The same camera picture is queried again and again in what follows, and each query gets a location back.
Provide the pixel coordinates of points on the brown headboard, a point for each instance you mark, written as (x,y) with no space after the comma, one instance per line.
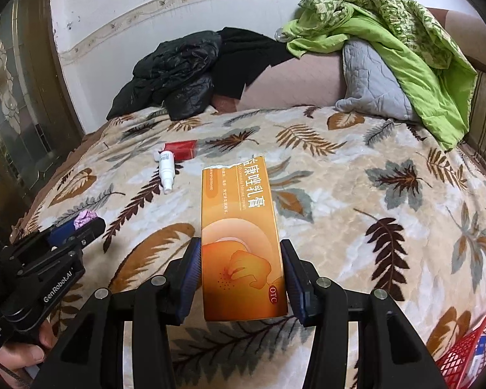
(445,20)

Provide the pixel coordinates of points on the orange ointment box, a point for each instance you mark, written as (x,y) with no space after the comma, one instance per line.
(234,231)

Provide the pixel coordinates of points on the grey quilted pillow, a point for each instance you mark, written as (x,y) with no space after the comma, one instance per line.
(372,81)

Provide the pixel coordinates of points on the green patterned quilt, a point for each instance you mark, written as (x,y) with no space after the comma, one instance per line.
(421,81)

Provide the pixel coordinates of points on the leaf print blanket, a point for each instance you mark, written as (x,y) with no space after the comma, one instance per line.
(348,210)

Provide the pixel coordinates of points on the brown door with glass panel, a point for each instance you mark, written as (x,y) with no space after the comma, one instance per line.
(20,89)

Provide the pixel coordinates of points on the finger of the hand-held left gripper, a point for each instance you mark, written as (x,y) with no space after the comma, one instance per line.
(62,233)
(91,231)

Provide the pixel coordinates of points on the clear plastic object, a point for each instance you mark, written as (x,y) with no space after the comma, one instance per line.
(284,35)

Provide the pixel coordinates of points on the pink quilted cushion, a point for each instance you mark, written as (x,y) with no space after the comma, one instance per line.
(299,85)

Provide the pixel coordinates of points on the red box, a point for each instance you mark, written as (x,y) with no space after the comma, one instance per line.
(184,150)

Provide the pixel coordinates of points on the person's left hand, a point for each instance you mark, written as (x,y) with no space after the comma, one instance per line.
(20,356)

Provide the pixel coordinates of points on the purple wrapper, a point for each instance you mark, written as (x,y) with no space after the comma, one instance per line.
(84,219)

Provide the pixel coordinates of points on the white spray bottle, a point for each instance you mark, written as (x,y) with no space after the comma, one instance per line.
(166,170)

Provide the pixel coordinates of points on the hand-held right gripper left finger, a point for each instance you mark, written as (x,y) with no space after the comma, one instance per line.
(192,275)

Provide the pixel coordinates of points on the red plastic basket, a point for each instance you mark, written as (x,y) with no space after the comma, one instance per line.
(457,360)

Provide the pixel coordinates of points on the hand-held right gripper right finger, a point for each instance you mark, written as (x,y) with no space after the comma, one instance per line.
(293,279)

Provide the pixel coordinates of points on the black cloth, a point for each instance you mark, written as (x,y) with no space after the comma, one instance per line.
(247,56)

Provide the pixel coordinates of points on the black puffer jacket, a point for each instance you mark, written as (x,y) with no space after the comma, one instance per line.
(170,73)

